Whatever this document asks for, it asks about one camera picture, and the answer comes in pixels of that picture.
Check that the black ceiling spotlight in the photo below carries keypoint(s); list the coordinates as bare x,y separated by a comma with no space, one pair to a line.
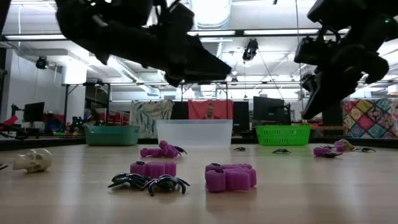
42,63
250,49

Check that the cream plastic skull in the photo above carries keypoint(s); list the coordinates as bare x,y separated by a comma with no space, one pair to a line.
347,144
33,160

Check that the colourful patchwork quilt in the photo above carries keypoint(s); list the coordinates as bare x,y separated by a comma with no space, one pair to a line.
370,118

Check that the person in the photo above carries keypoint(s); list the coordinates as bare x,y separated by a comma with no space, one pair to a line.
210,112

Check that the orange cloth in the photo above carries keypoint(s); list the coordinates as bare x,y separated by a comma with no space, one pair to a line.
196,109

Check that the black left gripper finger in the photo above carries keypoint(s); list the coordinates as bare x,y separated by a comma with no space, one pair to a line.
199,62

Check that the teal plastic bin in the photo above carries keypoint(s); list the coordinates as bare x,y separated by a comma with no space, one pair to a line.
112,137

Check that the white ceiling light strip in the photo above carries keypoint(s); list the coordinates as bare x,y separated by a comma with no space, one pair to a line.
37,37
214,33

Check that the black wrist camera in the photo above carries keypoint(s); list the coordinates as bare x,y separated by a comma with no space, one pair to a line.
174,15
308,51

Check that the black overhead bar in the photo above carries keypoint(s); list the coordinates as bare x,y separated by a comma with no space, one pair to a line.
239,32

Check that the black plastic spider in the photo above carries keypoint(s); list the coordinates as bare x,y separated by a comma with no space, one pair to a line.
129,180
332,154
281,151
181,150
166,183
239,149
2,167
364,149
327,147

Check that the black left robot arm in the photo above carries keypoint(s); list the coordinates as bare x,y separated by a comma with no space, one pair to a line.
93,25

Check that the red angled board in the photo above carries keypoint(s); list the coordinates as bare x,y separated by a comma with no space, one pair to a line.
9,120

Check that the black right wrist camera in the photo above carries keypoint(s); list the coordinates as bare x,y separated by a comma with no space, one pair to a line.
308,51

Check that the clear plastic bin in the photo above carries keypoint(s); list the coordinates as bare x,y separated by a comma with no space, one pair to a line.
194,133

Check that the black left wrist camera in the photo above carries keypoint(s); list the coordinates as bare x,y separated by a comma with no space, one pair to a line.
174,15

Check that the black computer monitor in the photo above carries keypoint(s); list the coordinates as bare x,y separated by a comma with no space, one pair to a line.
332,116
180,110
241,113
269,109
34,112

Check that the green plastic basket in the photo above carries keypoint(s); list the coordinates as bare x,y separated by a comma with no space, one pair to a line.
283,135

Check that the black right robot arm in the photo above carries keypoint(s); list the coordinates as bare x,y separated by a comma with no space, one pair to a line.
357,12

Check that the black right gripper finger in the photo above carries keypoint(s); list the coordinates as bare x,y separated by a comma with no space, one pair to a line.
335,87

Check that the marbled pattern cloth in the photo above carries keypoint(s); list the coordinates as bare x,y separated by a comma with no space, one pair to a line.
149,115

